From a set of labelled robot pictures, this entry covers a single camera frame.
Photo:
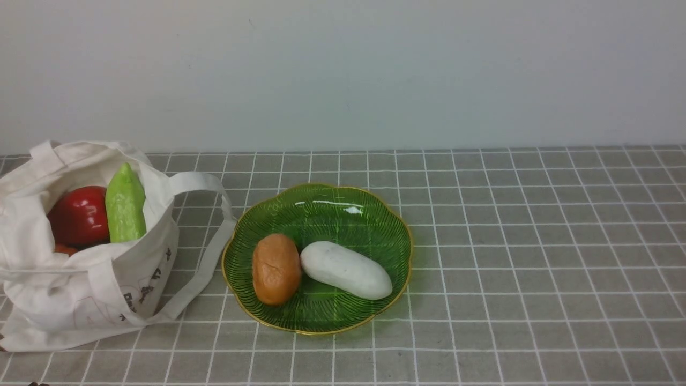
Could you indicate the orange vegetable in bag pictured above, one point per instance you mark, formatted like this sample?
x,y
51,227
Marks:
x,y
65,249

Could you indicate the white cloth tote bag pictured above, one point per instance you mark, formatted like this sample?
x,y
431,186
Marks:
x,y
60,302

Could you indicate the green glass plate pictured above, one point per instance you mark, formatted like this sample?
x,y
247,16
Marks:
x,y
348,216

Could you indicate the white radish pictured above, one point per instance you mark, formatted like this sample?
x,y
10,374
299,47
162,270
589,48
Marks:
x,y
345,269

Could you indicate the brown potato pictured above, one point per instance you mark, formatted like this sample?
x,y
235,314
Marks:
x,y
276,269

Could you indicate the green ridged gourd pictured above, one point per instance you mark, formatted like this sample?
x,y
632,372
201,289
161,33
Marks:
x,y
125,198

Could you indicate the red bell pepper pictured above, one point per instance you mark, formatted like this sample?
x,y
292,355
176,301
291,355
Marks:
x,y
79,218

